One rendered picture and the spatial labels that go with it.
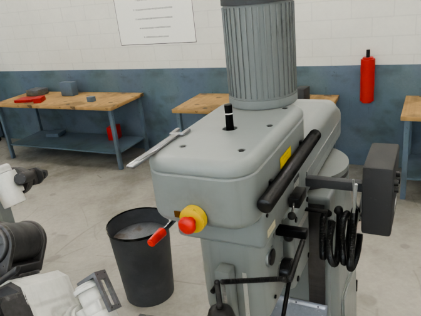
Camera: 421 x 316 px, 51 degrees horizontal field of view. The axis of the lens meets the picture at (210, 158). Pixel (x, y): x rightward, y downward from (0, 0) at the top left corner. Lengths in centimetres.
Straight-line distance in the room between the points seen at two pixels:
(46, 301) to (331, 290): 107
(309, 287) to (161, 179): 92
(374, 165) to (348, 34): 406
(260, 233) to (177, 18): 507
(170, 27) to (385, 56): 267
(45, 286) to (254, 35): 78
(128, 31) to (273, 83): 527
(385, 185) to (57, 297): 87
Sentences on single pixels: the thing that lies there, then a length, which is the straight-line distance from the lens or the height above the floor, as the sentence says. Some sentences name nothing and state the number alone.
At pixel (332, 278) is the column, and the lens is 172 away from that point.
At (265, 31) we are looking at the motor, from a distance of 120.
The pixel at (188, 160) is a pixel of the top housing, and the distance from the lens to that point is 94.
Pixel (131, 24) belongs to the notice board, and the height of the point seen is 181.
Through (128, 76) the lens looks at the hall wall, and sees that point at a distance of 655.
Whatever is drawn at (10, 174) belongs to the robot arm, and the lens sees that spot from 140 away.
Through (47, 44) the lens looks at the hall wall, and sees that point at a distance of 744.
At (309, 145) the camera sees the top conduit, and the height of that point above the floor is 180.
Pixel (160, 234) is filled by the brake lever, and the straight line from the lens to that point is 104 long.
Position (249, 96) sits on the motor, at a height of 193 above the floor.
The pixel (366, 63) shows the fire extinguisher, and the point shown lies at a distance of 514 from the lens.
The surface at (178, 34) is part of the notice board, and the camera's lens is 599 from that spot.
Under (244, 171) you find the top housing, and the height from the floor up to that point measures 187.
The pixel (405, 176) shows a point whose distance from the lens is 479.
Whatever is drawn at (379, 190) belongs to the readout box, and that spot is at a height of 166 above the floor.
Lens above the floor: 223
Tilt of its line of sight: 22 degrees down
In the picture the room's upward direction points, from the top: 6 degrees counter-clockwise
